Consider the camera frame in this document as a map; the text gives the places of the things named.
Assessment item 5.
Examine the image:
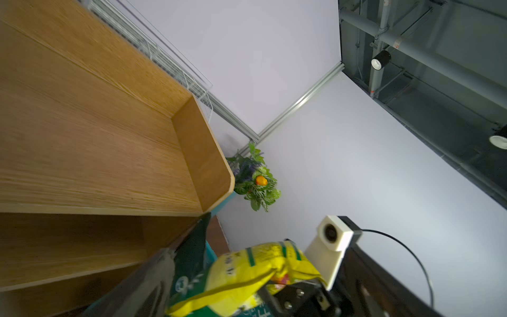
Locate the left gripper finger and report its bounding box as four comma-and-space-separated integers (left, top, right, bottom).
82, 248, 175, 316

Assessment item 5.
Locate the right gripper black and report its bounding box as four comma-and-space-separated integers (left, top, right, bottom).
257, 279, 341, 317

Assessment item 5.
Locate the dark green yellow fertilizer bag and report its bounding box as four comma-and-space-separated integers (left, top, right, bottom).
170, 213, 211, 300

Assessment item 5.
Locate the yellow packet bottom shelf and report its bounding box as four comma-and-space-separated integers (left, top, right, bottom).
165, 240, 322, 316

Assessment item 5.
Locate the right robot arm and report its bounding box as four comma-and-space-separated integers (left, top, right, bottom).
258, 246, 440, 317

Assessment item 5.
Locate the wooden three-tier shelf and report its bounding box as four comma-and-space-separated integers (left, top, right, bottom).
1, 1, 234, 316

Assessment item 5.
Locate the artificial green plant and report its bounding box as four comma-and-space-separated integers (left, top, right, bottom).
226, 142, 281, 212

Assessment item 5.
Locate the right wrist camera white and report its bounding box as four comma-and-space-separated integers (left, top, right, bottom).
304, 215, 363, 291

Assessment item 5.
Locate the white wire rack back wall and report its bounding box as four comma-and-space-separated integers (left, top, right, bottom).
80, 1, 214, 122

